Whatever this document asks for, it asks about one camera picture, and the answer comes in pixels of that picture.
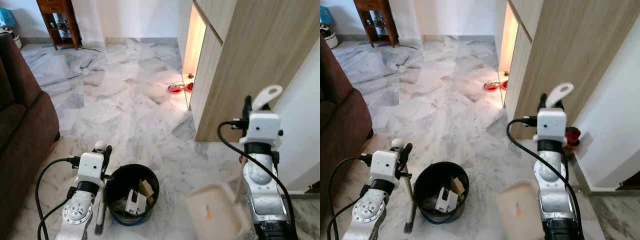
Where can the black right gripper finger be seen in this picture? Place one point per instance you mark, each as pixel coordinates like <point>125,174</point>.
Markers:
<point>247,99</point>
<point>543,98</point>

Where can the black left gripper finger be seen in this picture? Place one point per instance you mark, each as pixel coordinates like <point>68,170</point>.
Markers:
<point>107,152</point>
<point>405,150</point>

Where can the beige hand broom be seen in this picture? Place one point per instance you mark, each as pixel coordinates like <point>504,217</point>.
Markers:
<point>100,215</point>
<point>410,210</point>

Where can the beige plastic dustpan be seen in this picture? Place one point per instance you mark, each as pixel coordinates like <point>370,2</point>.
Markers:
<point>520,212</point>
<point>215,212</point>

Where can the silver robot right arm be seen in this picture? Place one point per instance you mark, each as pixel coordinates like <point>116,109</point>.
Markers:
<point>262,200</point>
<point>550,195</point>

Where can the black round rubbish bin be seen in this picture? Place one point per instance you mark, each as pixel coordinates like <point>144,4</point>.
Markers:
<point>112,200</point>
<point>425,182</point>

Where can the red pet bowl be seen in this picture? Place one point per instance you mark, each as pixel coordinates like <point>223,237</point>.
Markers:
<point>175,88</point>
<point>504,85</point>
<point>188,87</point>

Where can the red plastic item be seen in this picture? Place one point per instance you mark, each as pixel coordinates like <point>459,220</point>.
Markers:
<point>573,137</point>

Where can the white cardboard box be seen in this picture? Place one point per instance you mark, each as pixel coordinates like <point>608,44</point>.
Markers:
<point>445,201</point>
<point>134,204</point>

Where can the light wood cabinet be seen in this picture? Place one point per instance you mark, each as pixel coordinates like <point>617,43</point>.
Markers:
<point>565,45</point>
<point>250,50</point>

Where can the brown fabric sofa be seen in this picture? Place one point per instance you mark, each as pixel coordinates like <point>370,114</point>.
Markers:
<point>340,125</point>
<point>25,130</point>

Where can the white round appliance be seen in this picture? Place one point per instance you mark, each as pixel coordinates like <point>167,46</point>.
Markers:
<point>10,36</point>
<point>327,35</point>

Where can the light blue box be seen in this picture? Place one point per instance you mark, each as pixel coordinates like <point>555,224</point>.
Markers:
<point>325,15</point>
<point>6,17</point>

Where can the dark wooden side table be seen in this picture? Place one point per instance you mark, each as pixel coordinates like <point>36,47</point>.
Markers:
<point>370,5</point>
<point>52,6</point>

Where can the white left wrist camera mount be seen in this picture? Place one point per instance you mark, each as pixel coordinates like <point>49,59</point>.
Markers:
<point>90,167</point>
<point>383,165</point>

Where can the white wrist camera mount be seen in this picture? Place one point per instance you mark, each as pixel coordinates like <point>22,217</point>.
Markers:
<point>90,167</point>
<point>550,125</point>
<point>383,165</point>
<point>262,127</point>

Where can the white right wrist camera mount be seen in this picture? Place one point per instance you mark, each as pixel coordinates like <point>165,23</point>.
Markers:
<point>550,125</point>
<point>262,127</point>

